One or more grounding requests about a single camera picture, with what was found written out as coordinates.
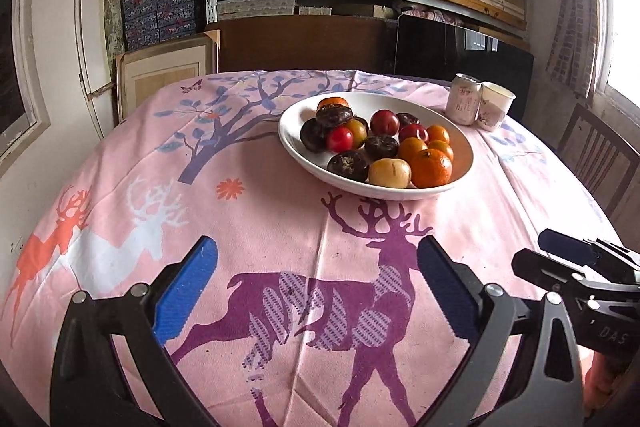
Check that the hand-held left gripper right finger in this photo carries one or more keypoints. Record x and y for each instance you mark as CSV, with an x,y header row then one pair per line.
x,y
445,292

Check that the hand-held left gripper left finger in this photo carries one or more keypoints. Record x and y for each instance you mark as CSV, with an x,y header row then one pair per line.
x,y
185,292

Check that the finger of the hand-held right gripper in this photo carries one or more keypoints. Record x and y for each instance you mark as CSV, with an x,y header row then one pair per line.
x,y
542,268
565,246

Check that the yellow round fruit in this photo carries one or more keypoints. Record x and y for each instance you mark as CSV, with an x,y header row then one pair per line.
x,y
390,173

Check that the dark purple passion fruit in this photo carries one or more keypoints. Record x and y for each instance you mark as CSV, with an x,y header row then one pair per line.
x,y
312,136
335,115
347,165
407,118
381,147

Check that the red plum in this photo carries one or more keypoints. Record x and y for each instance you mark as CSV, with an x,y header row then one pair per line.
x,y
413,132
386,122
340,139

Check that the white oval plate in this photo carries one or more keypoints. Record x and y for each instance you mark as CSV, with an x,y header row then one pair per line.
x,y
292,132

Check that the dark wooden chair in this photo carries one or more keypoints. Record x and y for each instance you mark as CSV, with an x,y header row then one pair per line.
x,y
595,147

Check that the pink printed tablecloth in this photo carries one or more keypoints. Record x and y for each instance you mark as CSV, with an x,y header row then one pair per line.
x,y
280,232

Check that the white paper cup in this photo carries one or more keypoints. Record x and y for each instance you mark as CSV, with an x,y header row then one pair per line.
x,y
494,107

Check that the greenish orange tangerine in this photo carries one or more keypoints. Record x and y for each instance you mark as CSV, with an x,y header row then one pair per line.
x,y
357,130

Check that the black flat screen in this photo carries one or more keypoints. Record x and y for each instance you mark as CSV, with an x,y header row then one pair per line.
x,y
450,47

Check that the brick pattern curtain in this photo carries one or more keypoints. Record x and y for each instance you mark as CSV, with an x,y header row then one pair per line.
x,y
570,7

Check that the bright side window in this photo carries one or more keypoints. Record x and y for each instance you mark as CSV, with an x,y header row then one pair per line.
x,y
622,7

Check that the white framed window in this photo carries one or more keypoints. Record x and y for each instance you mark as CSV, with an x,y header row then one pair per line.
x,y
15,82

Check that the pink cloth bundle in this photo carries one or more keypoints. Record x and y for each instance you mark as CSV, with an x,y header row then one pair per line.
x,y
425,14

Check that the brown wooden panel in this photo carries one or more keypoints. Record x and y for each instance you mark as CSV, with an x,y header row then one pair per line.
x,y
305,44

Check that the white curved strip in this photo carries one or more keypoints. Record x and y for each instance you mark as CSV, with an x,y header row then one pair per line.
x,y
86,32

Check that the stack of blue patterned boxes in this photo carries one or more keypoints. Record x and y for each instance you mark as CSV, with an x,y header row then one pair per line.
x,y
155,14

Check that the white flat boxes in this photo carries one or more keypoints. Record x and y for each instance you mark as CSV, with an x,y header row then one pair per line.
x,y
255,7

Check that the green marbled slab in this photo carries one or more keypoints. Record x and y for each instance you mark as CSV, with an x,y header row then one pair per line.
x,y
112,7

